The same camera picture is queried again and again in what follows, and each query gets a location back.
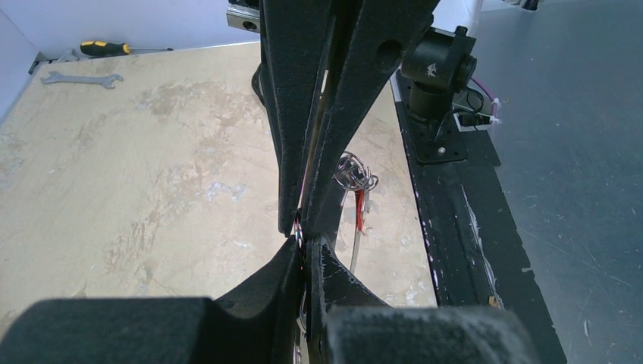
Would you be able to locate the large perforated metal keyring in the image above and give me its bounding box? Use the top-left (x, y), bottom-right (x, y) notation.
top-left (293, 150), bottom-right (380, 333)

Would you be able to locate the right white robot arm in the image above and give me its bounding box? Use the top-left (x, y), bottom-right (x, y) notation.
top-left (259, 1), bottom-right (476, 234)

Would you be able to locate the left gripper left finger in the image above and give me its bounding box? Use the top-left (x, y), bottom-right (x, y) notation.
top-left (1, 238), bottom-right (300, 363)

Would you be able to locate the yellow black screwdriver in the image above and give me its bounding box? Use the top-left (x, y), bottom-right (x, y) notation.
top-left (80, 41), bottom-right (173, 58)

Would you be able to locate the coiled black cable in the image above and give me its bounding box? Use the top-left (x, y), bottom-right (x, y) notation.
top-left (251, 64), bottom-right (267, 106)

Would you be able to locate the silver open end wrench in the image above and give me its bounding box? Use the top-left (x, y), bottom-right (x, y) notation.
top-left (41, 71), bottom-right (124, 89)

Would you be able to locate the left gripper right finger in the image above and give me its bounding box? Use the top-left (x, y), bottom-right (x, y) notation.
top-left (304, 236), bottom-right (538, 363)

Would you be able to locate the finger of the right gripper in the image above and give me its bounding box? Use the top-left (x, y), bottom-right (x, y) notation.
top-left (301, 1), bottom-right (438, 235)
top-left (260, 1), bottom-right (335, 235)

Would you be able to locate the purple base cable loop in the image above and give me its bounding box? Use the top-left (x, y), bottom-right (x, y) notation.
top-left (467, 75), bottom-right (503, 127)

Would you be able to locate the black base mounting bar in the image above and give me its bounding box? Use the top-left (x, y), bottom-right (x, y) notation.
top-left (391, 75), bottom-right (566, 363)

